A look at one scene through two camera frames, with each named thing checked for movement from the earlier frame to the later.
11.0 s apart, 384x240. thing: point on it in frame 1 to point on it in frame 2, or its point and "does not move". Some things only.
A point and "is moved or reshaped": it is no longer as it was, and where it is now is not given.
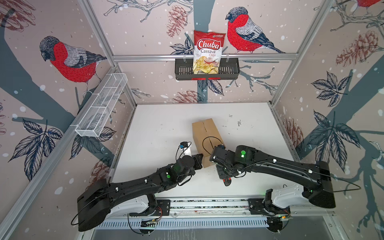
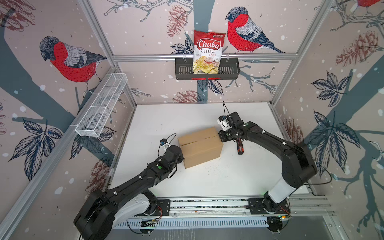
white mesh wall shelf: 93,121 does not move
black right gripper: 220,175 to 220,134
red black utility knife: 227,181 to 240,146
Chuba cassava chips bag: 208,48 does not move
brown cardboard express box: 206,137 is moved or reshaped
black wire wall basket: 229,70 does not move
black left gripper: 198,162 to 181,156
